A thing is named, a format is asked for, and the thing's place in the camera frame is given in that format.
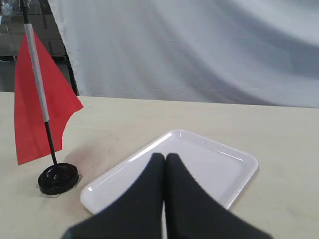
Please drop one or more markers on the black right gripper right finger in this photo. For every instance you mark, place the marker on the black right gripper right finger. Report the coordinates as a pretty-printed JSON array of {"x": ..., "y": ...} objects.
[{"x": 191, "y": 213}]

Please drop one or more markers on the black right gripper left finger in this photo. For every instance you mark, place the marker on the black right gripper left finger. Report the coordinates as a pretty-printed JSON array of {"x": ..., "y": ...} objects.
[{"x": 136, "y": 214}]

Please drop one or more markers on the red flag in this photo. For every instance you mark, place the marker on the red flag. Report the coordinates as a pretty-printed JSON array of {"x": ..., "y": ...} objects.
[{"x": 43, "y": 99}]

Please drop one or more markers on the white plastic tray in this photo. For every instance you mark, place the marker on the white plastic tray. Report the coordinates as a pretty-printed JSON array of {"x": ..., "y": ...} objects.
[{"x": 222, "y": 171}]

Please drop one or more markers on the black backdrop stand pole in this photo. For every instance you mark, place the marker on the black backdrop stand pole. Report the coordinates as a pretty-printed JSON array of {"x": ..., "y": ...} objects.
[{"x": 65, "y": 54}]

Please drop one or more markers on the white backdrop cloth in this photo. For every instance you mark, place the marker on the white backdrop cloth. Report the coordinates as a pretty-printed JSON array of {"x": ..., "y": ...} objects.
[{"x": 257, "y": 52}]

